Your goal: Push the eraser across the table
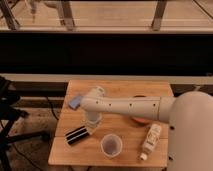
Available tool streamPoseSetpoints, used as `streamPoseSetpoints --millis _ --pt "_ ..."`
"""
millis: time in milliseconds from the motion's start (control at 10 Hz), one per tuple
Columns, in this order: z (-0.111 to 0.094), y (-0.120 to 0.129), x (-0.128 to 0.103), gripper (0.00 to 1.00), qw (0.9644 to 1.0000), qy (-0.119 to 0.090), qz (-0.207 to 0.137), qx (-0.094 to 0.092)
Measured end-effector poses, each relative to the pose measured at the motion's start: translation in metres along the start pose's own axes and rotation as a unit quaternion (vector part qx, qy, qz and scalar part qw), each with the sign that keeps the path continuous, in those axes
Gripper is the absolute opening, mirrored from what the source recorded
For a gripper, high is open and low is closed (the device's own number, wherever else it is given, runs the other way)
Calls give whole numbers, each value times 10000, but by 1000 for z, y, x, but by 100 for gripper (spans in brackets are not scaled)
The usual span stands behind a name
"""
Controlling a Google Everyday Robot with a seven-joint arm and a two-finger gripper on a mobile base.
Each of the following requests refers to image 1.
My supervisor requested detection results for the black cable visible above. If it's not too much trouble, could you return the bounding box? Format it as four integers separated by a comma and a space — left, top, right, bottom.
45, 96, 60, 122

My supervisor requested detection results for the black horizontal beam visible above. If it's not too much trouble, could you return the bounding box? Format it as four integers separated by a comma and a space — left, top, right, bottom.
0, 32, 213, 76

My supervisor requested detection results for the white plastic bottle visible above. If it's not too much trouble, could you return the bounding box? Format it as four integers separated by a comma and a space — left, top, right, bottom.
140, 124, 162, 160

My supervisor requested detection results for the blue sponge block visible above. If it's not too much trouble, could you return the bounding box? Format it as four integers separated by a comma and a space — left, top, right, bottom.
69, 95, 82, 110

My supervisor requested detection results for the black striped eraser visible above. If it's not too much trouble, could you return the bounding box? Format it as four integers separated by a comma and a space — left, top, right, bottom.
65, 126, 90, 145

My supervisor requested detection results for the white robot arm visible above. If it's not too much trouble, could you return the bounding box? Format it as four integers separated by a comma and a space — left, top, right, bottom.
80, 87, 213, 171

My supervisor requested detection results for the black tripod stand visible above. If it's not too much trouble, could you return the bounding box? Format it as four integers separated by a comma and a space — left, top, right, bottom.
0, 76, 50, 171

